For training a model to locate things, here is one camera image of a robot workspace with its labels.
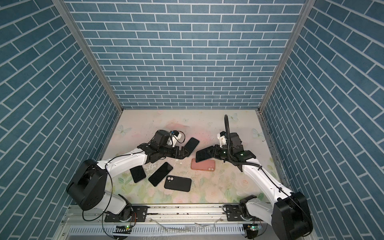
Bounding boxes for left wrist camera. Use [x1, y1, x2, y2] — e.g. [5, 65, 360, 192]
[153, 130, 186, 147]

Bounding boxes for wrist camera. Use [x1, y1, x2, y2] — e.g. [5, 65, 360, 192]
[217, 131, 242, 148]
[153, 130, 186, 147]

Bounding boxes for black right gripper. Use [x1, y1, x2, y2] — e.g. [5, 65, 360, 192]
[207, 143, 234, 161]

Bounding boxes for aluminium corner post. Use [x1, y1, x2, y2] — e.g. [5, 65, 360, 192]
[259, 0, 316, 113]
[52, 0, 124, 114]

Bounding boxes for pink phone case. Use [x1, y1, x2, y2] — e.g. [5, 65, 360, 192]
[191, 158, 216, 172]

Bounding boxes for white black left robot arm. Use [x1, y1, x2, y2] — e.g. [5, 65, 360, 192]
[66, 138, 200, 222]

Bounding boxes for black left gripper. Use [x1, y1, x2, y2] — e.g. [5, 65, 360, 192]
[157, 144, 191, 159]

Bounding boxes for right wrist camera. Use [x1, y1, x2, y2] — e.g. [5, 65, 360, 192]
[217, 131, 242, 148]

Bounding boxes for black case dual camera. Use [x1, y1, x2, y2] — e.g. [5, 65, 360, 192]
[164, 175, 192, 192]

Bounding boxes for aluminium corner post left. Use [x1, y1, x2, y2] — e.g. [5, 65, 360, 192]
[52, 0, 124, 114]

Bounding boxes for blue phone black screen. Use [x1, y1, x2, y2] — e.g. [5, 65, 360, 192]
[184, 138, 200, 154]

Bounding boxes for aluminium corner post right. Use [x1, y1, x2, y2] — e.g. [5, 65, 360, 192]
[259, 0, 316, 113]

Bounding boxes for black phone face up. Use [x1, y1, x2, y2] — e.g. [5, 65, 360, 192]
[148, 162, 173, 187]

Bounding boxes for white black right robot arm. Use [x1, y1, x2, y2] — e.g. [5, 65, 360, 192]
[211, 115, 314, 240]

